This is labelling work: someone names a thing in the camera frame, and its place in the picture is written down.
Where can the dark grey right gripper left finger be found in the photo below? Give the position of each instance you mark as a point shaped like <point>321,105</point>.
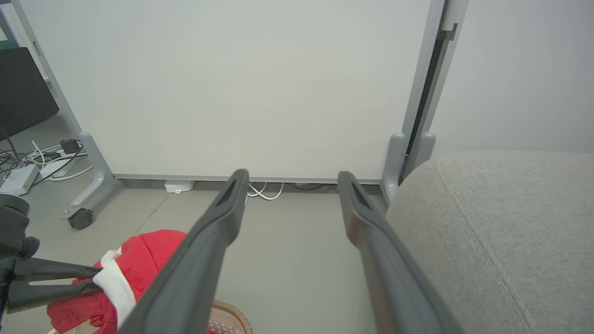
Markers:
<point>195,260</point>

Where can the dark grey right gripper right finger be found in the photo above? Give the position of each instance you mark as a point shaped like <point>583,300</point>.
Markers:
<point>394,287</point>

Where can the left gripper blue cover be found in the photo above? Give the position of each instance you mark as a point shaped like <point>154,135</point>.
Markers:
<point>11,232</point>

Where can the red garment with white trim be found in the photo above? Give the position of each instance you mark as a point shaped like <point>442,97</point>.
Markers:
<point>148,260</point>

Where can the cream perforated laundry basket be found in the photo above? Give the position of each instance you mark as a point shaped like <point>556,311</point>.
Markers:
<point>232,317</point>

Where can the black caster wheel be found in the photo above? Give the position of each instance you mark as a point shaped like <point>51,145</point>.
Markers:
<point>81,219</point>

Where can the small white box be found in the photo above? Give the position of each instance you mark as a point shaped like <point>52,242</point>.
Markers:
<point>179,186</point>

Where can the white flat box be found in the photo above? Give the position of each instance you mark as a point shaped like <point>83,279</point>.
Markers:
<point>18,180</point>

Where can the white power strip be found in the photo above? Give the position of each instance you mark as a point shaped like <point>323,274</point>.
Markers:
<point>55,168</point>

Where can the grey panel foot with caster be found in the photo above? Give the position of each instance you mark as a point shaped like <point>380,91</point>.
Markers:
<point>95,176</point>

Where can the grey fabric sofa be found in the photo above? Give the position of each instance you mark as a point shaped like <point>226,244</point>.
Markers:
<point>501,241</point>

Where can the black power adapter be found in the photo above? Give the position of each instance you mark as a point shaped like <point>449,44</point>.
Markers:
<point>70,146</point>

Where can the large white partition panel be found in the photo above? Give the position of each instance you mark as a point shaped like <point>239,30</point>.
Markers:
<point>232,93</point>

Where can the narrow white partition panel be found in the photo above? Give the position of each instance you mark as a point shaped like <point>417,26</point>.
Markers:
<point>519,69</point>

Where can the grey metal table leg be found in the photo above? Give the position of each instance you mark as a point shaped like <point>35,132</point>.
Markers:
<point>6,25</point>

